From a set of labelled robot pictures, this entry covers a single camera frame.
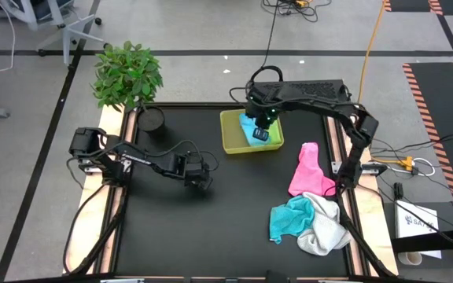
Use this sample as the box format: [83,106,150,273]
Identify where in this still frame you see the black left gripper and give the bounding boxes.
[184,152,215,193]

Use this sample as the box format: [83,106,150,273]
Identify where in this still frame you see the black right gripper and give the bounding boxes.
[245,83,285,144]

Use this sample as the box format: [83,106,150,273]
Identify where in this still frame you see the light blue microfiber towel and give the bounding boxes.
[238,112,271,148]

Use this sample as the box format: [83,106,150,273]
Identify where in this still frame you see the yellow plastic bin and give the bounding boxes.
[219,108,285,156]

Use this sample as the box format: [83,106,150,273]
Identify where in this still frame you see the pink microfiber towel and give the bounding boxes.
[287,141,337,198]

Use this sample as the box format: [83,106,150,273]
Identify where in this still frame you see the teal terry towel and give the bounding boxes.
[269,195,316,245]

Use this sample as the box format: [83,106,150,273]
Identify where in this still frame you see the white microfiber towel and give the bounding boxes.
[296,191,354,257]

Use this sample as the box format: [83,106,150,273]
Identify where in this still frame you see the black perforated computer case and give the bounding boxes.
[245,79,348,105]

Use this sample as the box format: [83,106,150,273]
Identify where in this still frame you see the wooden table side board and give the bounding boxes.
[64,105,134,277]
[326,102,400,277]

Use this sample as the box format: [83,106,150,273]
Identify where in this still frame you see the green potted plant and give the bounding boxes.
[91,41,166,134]

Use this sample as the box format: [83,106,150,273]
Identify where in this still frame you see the yellow power splitter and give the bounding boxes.
[375,155,415,172]

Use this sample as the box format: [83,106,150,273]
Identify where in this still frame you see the white printed booklet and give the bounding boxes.
[394,200,443,259]

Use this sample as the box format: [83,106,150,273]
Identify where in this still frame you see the black hazard-striped floor mat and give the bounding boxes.
[383,0,444,14]
[402,61,453,230]

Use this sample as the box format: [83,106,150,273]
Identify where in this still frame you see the beige tape roll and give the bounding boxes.
[398,251,424,266]

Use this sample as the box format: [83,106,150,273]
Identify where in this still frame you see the grey office chair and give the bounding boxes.
[0,0,110,67]

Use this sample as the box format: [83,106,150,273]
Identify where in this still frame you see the black power cable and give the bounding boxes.
[249,0,285,86]

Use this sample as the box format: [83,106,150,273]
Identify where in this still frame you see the black aluminium table frame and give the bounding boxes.
[63,101,400,283]

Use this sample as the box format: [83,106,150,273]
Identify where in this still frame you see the black floor cable bundle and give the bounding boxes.
[261,0,333,24]

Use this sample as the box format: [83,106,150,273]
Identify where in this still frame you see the yellow extension cable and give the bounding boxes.
[358,0,388,104]

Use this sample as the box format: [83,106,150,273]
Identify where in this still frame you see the black strap bar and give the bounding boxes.
[390,226,453,254]

